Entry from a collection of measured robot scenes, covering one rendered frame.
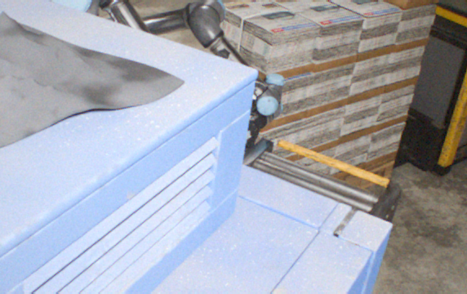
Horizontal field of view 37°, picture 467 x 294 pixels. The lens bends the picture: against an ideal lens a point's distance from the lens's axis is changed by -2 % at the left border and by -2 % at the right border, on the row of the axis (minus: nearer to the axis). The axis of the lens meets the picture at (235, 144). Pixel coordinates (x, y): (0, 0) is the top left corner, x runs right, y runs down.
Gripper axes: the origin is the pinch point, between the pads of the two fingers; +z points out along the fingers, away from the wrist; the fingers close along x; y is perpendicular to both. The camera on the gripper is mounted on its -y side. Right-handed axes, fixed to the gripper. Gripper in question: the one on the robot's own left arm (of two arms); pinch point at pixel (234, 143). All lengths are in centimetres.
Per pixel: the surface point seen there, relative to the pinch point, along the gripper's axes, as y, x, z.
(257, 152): 3.4, 11.9, 5.5
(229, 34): 20, -33, -51
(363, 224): 78, 80, 133
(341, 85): -4, 10, -90
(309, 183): 2.9, 35.0, 11.4
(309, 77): 6, 2, -66
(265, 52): 20.3, -11.4, -42.7
